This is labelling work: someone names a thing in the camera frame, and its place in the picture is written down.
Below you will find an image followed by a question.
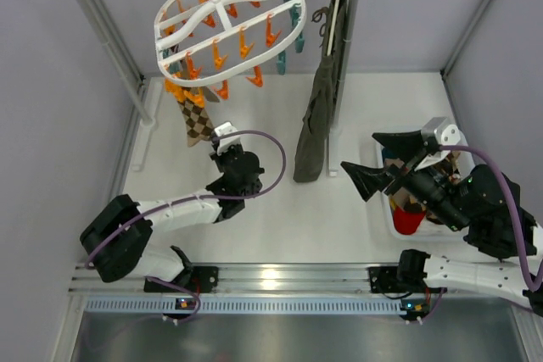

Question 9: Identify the tan brown argyle sock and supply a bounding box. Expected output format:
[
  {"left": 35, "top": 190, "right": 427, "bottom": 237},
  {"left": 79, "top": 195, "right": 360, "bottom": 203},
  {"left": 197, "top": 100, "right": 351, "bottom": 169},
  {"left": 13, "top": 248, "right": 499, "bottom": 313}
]
[{"left": 176, "top": 88, "right": 214, "bottom": 148}]

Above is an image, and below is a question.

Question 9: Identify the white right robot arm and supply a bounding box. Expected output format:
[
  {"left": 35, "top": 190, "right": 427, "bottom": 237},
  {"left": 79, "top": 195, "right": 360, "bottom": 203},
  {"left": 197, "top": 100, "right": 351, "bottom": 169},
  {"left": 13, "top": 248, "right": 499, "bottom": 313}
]
[{"left": 341, "top": 125, "right": 542, "bottom": 315}]

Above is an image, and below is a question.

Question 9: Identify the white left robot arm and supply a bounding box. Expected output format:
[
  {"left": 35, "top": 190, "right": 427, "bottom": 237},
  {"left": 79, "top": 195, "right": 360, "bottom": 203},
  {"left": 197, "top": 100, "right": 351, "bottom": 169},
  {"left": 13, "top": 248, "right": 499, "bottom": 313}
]
[{"left": 80, "top": 144, "right": 264, "bottom": 292}]

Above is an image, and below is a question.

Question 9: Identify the pile of colourful socks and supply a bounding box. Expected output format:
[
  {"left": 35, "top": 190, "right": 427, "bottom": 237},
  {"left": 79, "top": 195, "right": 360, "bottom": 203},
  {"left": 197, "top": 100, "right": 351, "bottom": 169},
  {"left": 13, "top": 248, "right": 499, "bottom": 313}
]
[{"left": 388, "top": 153, "right": 461, "bottom": 239}]

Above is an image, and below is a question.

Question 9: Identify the white oval clip hanger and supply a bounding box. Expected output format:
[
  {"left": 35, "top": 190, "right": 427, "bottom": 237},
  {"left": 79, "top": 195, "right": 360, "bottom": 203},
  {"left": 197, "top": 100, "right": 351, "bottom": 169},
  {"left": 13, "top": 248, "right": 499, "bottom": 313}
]
[{"left": 154, "top": 0, "right": 307, "bottom": 87}]

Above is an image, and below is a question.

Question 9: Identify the white plastic basket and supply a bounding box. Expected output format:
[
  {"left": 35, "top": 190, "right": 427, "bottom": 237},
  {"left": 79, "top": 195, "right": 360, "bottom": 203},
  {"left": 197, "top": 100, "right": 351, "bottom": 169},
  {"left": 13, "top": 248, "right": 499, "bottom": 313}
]
[{"left": 374, "top": 125, "right": 475, "bottom": 243}]

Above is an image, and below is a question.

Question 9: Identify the olive green hanging garment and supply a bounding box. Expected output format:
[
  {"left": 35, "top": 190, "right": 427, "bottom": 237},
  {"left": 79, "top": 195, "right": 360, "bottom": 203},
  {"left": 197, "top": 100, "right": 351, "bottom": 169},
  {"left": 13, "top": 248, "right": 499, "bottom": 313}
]
[{"left": 293, "top": 0, "right": 347, "bottom": 183}]

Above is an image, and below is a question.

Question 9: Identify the plain brown sock centre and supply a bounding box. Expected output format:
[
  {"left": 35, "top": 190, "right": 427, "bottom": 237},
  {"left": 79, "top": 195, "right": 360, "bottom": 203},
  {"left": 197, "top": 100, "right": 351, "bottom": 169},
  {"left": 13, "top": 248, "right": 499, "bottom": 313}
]
[{"left": 179, "top": 59, "right": 220, "bottom": 103}]

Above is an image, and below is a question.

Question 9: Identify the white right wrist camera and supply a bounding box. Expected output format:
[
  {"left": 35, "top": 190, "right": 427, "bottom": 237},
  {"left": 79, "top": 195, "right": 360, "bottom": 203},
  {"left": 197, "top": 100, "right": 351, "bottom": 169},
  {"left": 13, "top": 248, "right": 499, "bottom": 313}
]
[{"left": 415, "top": 117, "right": 462, "bottom": 170}]

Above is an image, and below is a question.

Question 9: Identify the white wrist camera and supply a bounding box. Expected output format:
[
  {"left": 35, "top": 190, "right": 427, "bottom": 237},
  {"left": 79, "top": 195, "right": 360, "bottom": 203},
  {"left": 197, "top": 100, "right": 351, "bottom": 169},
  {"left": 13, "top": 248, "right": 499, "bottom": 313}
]
[
  {"left": 210, "top": 121, "right": 240, "bottom": 155},
  {"left": 415, "top": 117, "right": 462, "bottom": 170}
]

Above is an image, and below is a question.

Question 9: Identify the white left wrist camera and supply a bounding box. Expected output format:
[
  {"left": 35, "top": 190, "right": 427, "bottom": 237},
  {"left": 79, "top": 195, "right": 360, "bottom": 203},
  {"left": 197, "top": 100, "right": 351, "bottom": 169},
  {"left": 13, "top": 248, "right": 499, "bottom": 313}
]
[{"left": 210, "top": 121, "right": 240, "bottom": 155}]

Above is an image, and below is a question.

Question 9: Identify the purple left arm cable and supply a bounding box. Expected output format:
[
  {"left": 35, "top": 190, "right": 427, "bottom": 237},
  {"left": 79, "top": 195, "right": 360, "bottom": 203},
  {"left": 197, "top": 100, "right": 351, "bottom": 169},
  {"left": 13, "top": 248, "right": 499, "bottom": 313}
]
[{"left": 84, "top": 129, "right": 288, "bottom": 270}]

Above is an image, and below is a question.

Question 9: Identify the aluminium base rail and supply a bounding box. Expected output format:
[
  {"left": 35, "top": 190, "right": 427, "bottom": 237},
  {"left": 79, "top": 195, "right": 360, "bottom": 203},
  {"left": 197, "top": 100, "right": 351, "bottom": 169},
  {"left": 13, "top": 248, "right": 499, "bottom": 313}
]
[{"left": 70, "top": 262, "right": 527, "bottom": 295}]

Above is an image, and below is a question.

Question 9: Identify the white slotted cable duct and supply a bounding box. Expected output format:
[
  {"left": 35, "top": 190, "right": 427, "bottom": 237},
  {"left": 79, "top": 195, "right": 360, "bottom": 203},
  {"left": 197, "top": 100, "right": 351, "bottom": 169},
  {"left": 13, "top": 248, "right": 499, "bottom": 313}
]
[{"left": 84, "top": 296, "right": 424, "bottom": 315}]

